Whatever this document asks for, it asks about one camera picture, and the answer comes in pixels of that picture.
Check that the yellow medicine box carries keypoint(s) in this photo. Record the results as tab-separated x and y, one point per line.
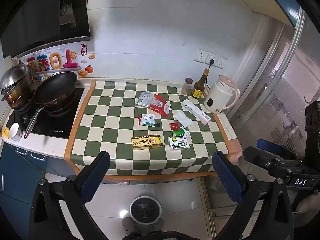
147	142

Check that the sliding glass door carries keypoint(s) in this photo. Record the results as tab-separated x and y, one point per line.
282	92

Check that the black range hood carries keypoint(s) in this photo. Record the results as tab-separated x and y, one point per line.
37	17

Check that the blue base cabinet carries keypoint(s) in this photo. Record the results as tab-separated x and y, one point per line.
17	180

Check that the black glass stove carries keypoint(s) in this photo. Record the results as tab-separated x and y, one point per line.
62	125

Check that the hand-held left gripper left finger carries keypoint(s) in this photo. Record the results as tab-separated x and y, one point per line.
92	180

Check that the dark steel wok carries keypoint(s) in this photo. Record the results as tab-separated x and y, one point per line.
55	87

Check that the brown sauce bottle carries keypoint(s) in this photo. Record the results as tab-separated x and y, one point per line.
198	87

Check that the person's right forearm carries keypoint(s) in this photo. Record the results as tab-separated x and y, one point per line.
310	203

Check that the colourful wall stickers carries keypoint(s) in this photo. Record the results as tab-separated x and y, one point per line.
57	61

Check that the white green sachet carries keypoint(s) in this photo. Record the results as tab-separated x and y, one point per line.
147	120

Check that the small yellow packet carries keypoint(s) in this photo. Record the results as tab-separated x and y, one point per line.
5	132

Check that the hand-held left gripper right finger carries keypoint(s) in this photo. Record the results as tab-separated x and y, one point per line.
227	177

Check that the white patterned cup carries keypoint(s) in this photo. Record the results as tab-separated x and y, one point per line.
15	132

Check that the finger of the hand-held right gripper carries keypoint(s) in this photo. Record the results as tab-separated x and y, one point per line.
270	146
260	157

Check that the clear spice jar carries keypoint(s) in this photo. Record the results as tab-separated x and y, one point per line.
187	87

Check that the red snack bag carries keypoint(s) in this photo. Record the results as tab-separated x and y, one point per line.
161	106

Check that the small dark green scrap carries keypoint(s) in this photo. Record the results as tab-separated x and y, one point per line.
157	125

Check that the white toothpaste box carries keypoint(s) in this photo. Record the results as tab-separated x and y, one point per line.
196	111

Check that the white wall socket panel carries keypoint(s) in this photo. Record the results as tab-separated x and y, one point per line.
201	56

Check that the white printed plastic bag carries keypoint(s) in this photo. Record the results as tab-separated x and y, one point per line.
145	98

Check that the green white checkered mat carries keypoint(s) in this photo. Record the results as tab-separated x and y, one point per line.
112	130

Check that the white electric kettle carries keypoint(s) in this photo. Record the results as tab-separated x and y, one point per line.
221	95

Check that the steel pot with lid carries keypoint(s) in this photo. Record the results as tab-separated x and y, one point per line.
15	76

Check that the red chili pepper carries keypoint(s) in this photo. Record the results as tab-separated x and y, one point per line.
138	118

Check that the small red sachet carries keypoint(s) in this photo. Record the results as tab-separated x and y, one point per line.
173	125

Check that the white green medicine box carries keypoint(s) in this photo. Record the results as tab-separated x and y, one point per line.
178	143

